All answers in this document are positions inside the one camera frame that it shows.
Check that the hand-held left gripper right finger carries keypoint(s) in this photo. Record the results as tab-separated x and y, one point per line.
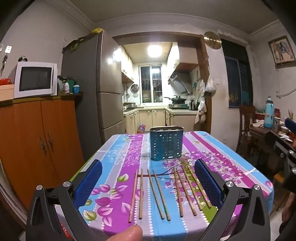
208	183

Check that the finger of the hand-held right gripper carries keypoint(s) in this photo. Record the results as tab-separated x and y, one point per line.
291	124
271	139

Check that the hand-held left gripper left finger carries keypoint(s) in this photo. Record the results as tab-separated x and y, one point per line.
89	183

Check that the set of wooden chopsticks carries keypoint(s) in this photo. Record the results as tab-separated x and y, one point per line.
140	197

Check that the blue perforated utensil holder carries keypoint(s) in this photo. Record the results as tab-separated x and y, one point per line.
166	143

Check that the person's left hand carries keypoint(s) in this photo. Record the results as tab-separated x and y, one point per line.
127	234

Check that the white ceramic bowl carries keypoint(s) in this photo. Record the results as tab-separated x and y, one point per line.
284	130

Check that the printed white cup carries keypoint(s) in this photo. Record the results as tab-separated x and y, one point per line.
277	124

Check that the wooden stool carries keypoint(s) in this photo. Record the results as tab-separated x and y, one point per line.
279	185

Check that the red jar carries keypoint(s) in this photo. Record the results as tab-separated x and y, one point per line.
277	114

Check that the crumpled white cloth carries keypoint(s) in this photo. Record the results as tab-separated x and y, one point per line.
257	123

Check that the blue thermos flask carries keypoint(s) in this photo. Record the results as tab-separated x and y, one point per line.
269	115

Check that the dark wooden chair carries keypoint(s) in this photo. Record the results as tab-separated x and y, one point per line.
246	115

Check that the colourful floral tablecloth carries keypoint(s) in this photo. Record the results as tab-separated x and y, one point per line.
129	162

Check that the dark room window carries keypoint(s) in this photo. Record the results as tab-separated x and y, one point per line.
238	76

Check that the framed elephant picture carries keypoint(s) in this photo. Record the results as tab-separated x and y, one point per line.
282	52

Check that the colourful floor bag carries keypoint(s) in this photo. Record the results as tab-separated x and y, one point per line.
141	129

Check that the orange wooden cabinet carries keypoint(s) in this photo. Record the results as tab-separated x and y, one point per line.
27	139

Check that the hanging kitchen cloths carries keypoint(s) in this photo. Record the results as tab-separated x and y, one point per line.
201	106

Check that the steel electric kettle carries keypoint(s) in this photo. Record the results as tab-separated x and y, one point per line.
192	105

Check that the white plastic bag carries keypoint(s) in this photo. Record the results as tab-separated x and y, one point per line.
211	86

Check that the cream kitchen base cabinets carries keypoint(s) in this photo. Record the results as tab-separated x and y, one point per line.
157	118

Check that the gas stove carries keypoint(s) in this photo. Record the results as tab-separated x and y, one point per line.
178	106

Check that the black wok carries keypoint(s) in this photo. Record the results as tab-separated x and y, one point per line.
177	99

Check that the blue lidded jar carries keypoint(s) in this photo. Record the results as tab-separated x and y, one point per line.
76	90

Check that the white pill bottle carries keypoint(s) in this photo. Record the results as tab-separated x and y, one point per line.
67	88

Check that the green plastic container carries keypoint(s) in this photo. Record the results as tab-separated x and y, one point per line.
72	83

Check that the hanging round strainers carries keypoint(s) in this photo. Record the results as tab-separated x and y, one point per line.
134	88

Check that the steel range hood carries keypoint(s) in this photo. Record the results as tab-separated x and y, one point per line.
179	81

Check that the grey refrigerator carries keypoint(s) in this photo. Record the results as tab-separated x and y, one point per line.
108	76

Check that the white microwave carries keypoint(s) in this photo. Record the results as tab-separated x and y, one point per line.
34	80

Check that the barred kitchen window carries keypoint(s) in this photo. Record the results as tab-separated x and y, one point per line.
150	81

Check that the cream cardboard box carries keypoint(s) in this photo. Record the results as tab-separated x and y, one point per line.
6	92

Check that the red round object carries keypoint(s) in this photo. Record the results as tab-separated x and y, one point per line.
5	81

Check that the small alarm clock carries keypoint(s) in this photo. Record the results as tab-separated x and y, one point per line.
22	59

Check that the green yellow leaf garland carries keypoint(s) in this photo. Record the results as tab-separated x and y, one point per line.
79	41

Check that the kitchen ceiling light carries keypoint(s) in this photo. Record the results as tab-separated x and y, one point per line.
154	51

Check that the wooden doorway frame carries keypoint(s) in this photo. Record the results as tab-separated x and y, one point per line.
205	81

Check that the golden round wall clock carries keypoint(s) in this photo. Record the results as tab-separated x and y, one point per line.
212	40

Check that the cream kitchen wall cabinet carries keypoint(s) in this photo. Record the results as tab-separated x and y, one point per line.
126	67
185	55

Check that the white wall switch plate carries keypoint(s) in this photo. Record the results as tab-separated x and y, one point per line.
8	49

